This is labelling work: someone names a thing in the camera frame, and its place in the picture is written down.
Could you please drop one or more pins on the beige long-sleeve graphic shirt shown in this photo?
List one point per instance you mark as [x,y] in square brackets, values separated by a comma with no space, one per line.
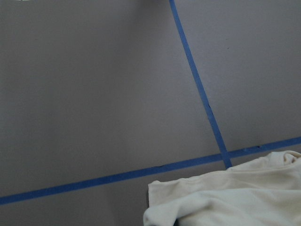
[262,192]

